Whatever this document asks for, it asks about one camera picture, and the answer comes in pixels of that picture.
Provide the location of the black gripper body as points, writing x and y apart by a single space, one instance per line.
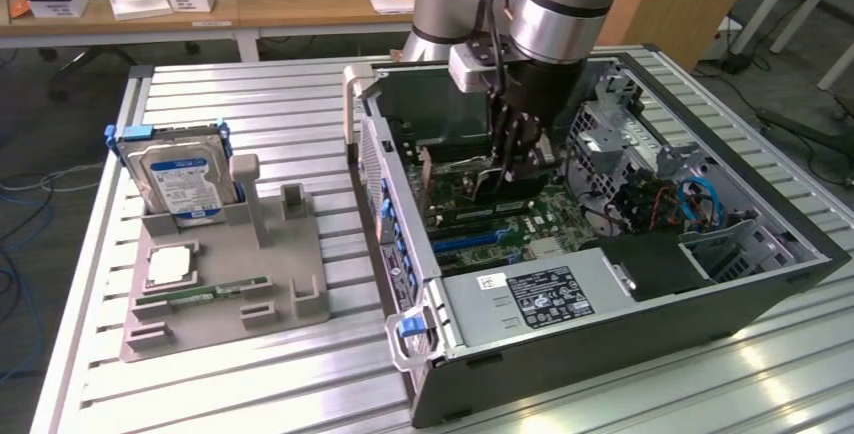
541 86

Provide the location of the graphics card with metal bracket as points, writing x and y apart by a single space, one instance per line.
481 184

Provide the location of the metal disk bay cage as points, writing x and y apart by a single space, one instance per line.
608 164

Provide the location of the green motherboard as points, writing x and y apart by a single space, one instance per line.
568 209

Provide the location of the black installed RAM stick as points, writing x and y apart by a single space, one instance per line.
483 213

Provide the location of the silver chipset heatsink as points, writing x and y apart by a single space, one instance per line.
549 249

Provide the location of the blue expansion slot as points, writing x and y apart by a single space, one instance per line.
467 243

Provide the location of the wooden cabinet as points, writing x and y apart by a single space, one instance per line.
681 4

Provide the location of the grey power supply unit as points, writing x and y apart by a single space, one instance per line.
481 314

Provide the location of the wooden desk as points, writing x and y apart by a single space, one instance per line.
301 9

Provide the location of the blue case latch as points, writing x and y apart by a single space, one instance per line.
410 328

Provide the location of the open black PC case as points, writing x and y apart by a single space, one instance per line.
601 354

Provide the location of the hard disk in blue carrier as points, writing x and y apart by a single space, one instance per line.
181 184

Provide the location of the grey parts rack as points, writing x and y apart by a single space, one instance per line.
221 259

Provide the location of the green RAM stick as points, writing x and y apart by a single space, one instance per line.
194 294

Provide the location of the silver CPU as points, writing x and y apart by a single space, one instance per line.
170 266

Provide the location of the white round container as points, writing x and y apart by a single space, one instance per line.
139 1

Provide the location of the white box with black lid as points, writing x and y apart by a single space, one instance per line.
54 1

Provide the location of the orange small box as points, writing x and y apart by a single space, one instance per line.
19 6

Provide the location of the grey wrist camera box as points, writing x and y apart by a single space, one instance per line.
467 71

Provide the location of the white table frame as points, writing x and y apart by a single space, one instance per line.
797 4

